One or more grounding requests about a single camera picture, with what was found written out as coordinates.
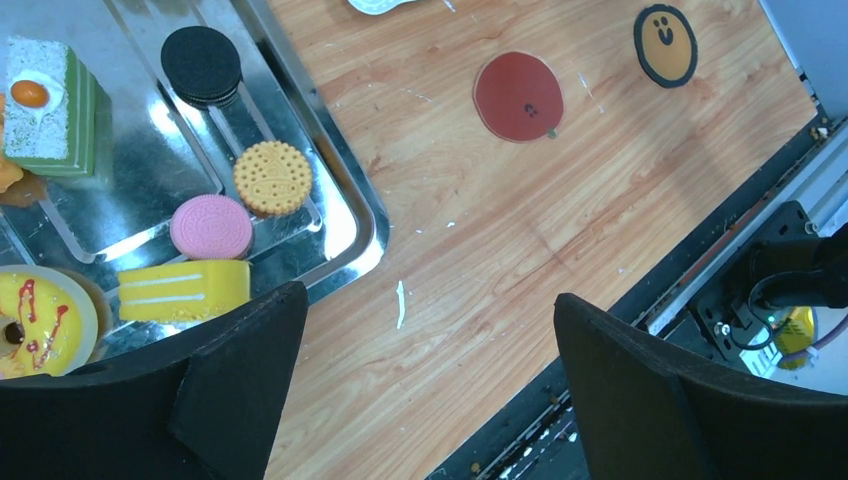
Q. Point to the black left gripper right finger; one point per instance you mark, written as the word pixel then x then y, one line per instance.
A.
pixel 648 409

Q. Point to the black sandwich cookie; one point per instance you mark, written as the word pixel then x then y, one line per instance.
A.
pixel 202 65

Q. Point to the red apple coaster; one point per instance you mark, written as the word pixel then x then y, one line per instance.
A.
pixel 518 97

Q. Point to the yellow glazed donut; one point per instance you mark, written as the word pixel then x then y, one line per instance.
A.
pixel 49 323

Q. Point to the green layered cake slice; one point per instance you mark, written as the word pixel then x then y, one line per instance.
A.
pixel 56 112

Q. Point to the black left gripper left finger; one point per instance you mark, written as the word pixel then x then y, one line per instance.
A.
pixel 205 403

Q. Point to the white three-tier dessert stand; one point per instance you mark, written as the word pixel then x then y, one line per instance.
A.
pixel 376 7

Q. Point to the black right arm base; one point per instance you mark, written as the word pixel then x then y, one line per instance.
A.
pixel 788 262

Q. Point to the yellow round biscuit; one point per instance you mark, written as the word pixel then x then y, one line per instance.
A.
pixel 273 178

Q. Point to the stainless steel tray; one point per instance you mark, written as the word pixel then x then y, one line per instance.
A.
pixel 156 151

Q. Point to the yellow cake slice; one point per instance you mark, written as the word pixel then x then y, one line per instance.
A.
pixel 184 292

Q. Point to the pink sandwich cookie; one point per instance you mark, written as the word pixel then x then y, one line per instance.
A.
pixel 211 226

